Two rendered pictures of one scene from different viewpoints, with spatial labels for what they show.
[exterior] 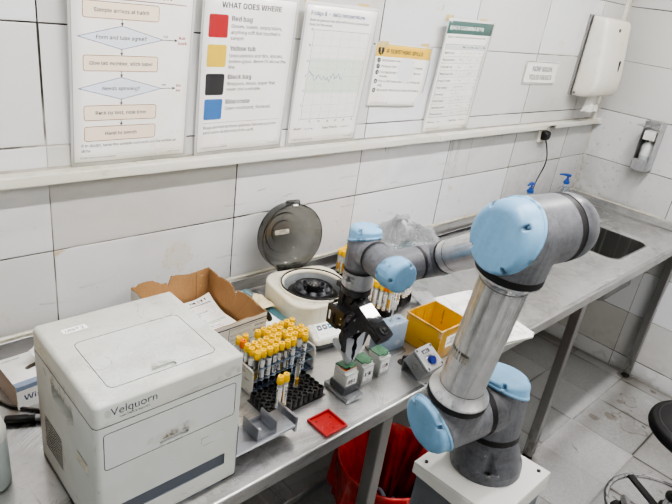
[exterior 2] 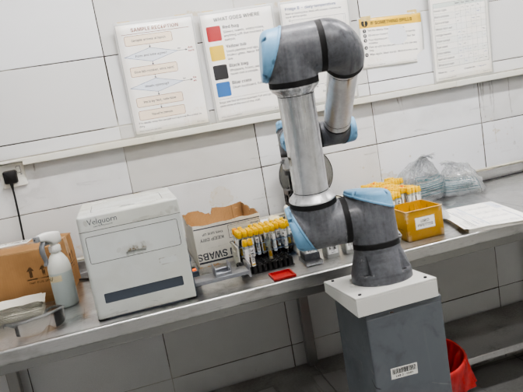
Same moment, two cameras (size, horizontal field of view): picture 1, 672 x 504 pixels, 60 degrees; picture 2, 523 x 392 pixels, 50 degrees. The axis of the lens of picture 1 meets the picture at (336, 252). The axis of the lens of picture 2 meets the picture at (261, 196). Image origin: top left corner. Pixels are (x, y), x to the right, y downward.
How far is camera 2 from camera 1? 103 cm
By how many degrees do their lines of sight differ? 35
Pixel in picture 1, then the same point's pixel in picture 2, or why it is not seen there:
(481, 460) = (359, 264)
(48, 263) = not seen: hidden behind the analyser
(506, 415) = (359, 216)
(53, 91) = (117, 93)
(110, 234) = (168, 181)
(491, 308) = (283, 112)
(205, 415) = (157, 239)
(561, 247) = (300, 48)
